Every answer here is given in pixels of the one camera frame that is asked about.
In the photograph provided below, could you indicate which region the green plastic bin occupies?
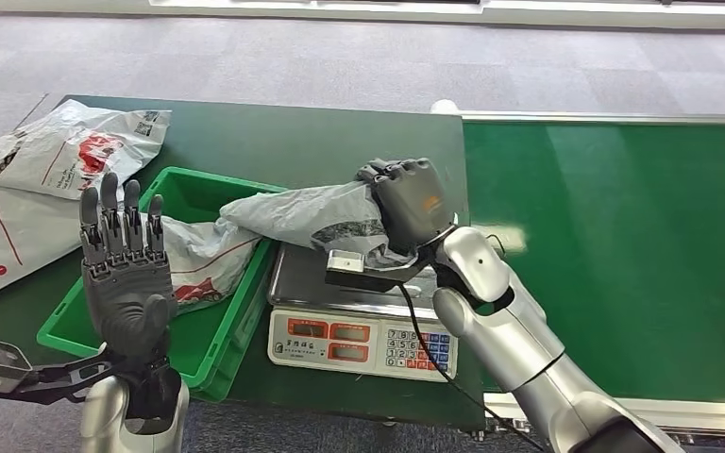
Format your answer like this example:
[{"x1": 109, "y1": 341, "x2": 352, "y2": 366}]
[{"x1": 36, "y1": 166, "x2": 289, "y2": 403}]

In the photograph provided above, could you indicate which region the crumpled grey mailer bag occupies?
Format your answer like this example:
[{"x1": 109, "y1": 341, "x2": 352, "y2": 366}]
[{"x1": 143, "y1": 212, "x2": 263, "y2": 316}]

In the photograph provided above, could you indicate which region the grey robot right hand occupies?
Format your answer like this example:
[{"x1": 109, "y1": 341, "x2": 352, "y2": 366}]
[{"x1": 356, "y1": 157, "x2": 458, "y2": 255}]

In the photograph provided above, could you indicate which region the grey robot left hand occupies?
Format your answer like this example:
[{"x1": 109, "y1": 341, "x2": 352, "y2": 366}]
[{"x1": 78, "y1": 172, "x2": 179, "y2": 370}]

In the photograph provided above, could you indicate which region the large flat white mailer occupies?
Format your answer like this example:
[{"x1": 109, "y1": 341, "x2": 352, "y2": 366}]
[{"x1": 0, "y1": 182, "x2": 89, "y2": 309}]

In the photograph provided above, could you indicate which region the green conveyor belt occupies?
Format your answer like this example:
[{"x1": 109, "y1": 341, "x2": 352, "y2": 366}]
[{"x1": 459, "y1": 110, "x2": 725, "y2": 439}]

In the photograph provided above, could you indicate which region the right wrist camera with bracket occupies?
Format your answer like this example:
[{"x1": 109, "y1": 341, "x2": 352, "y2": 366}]
[{"x1": 325, "y1": 248, "x2": 439, "y2": 294}]

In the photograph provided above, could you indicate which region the white electronic weighing scale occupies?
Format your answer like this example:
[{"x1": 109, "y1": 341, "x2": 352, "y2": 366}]
[{"x1": 266, "y1": 240, "x2": 461, "y2": 384}]

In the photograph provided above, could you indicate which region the flat mailer with QR codes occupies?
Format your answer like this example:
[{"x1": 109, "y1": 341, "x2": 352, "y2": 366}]
[{"x1": 0, "y1": 99, "x2": 172, "y2": 201}]

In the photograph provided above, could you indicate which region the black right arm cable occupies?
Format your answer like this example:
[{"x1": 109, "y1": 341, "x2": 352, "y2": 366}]
[{"x1": 397, "y1": 284, "x2": 548, "y2": 453}]

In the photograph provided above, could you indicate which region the grey red-print mailer package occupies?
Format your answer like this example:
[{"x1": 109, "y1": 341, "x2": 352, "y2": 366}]
[{"x1": 219, "y1": 181, "x2": 415, "y2": 270}]

